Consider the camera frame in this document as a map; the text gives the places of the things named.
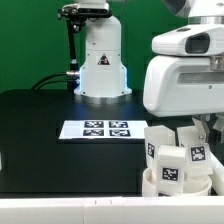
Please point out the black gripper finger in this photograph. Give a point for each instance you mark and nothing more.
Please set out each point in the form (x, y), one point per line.
(202, 127)
(219, 127)

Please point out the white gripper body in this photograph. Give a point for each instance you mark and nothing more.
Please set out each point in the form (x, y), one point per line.
(178, 86)

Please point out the white round stool seat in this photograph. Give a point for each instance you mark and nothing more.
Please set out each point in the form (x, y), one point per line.
(149, 186)

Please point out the white marker sheet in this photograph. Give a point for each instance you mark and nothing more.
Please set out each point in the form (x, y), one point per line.
(102, 129)

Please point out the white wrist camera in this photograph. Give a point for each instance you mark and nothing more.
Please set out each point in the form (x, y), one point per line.
(191, 40)

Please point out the white front wall rail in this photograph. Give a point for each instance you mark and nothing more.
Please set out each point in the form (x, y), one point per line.
(121, 210)

